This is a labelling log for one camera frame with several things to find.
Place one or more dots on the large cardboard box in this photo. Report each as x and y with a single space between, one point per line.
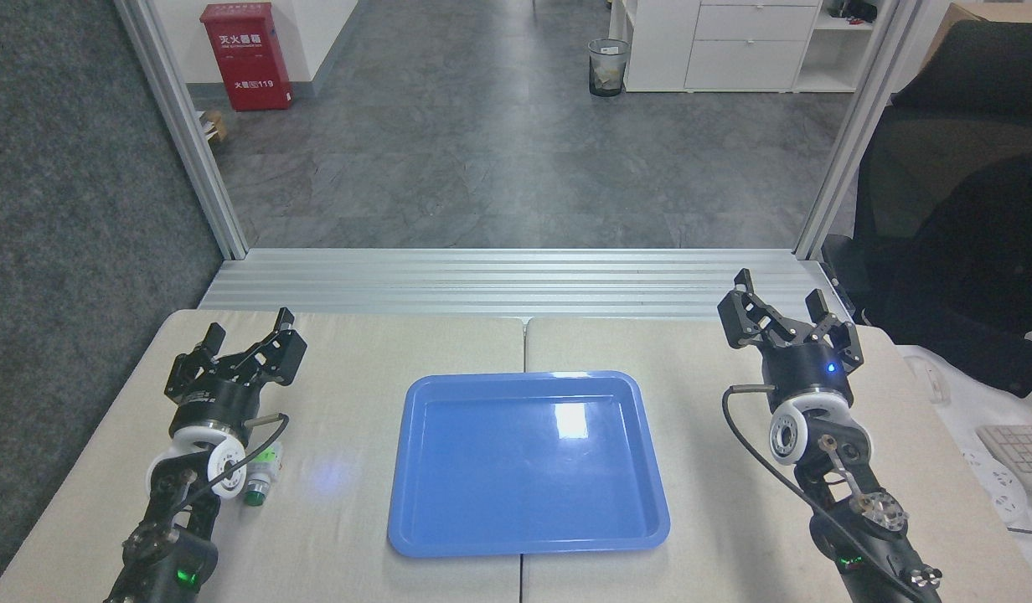
964 15

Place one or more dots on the black mesh wastebasket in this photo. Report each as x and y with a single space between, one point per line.
608 69

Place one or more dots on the black office chair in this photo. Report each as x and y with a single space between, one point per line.
960 226

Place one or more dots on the silver aluminium post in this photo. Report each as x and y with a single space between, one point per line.
189 142
855 134

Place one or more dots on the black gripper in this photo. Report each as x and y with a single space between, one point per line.
805 368
214 400

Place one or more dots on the red fire extinguisher box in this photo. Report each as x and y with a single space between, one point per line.
246 54

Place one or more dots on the silver aluminium rail platform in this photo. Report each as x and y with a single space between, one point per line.
516 285

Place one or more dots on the green white switch part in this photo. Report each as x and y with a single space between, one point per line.
260 481

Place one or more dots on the blue plastic tray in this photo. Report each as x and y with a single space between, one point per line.
524 469

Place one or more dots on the white power strip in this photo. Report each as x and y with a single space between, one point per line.
998 490

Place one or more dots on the white keyboard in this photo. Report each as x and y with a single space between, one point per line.
1023 452

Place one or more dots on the white drawer cabinet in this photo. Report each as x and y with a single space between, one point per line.
734 46

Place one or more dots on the small cardboard box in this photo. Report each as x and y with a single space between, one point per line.
214 126

